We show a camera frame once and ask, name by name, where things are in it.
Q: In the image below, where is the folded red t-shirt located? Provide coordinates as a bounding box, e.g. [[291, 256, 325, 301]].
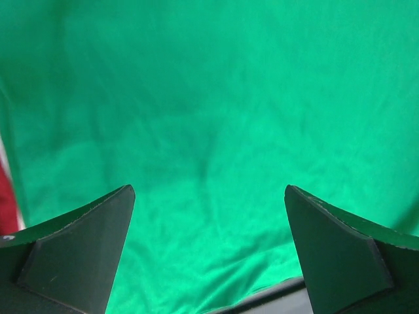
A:
[[0, 139, 25, 236]]

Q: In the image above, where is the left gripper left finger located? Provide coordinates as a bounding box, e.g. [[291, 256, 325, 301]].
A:
[[1, 184, 136, 313]]

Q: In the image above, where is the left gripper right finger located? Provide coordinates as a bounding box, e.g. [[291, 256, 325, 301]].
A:
[[284, 185, 418, 313]]

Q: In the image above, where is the bright green t-shirt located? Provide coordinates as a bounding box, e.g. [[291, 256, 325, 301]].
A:
[[1, 1, 418, 313]]

